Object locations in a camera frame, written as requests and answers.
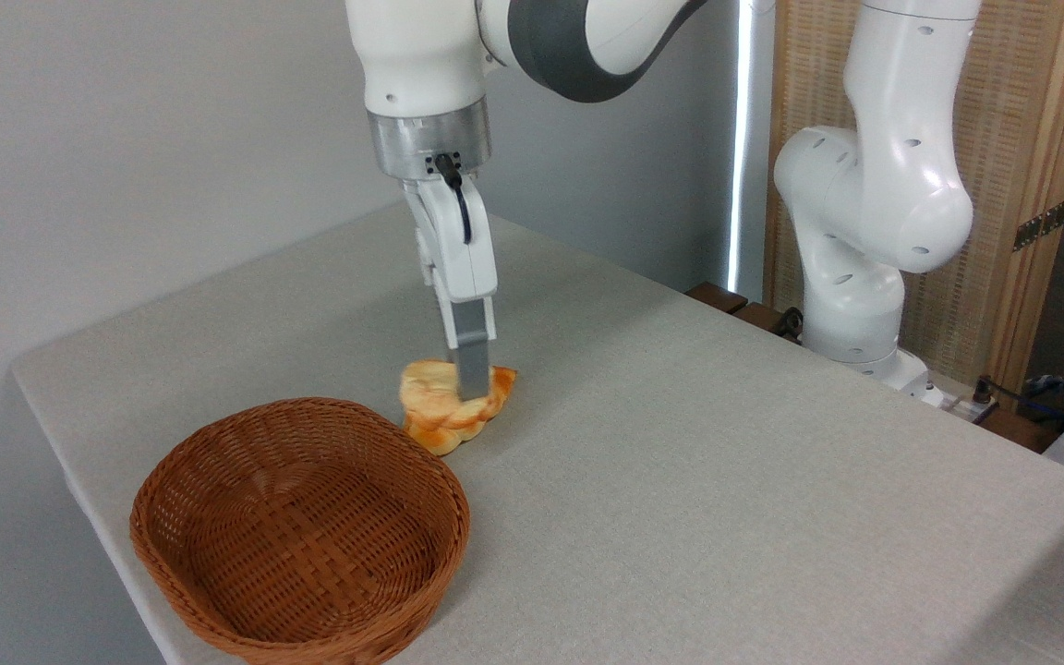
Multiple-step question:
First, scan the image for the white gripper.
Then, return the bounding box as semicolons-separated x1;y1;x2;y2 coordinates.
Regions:
401;171;500;402

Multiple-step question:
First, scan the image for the round pale bread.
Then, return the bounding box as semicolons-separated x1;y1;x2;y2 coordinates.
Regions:
399;359;489;431

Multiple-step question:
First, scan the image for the braided golden bread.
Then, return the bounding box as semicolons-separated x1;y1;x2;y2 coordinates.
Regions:
405;366;518;457

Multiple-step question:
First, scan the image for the brown woven wicker basket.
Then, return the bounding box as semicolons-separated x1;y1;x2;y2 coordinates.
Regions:
129;397;472;665

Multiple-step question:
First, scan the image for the brown wooden block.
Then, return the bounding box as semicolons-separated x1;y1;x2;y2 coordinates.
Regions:
685;282;750;315
733;302;787;335

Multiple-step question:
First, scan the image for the grey tablecloth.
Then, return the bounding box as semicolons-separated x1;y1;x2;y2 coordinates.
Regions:
10;201;1064;665

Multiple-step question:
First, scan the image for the white power strip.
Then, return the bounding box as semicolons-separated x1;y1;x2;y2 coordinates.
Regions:
920;381;1000;426

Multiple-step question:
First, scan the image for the metal screen hinge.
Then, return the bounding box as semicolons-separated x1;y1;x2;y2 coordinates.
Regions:
1012;199;1064;252

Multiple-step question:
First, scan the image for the wooden rattan folding screen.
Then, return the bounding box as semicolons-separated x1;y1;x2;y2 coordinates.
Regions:
763;0;1064;398

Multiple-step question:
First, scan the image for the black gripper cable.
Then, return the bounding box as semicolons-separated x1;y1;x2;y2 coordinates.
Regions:
433;152;475;246

